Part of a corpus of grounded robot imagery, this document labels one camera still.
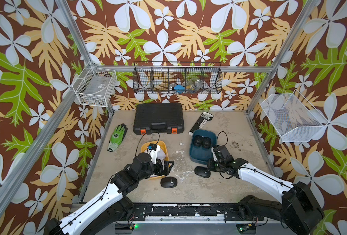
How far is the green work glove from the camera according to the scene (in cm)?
100

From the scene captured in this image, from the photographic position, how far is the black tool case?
3.39 feet

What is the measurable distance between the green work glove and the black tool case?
0.10 metres
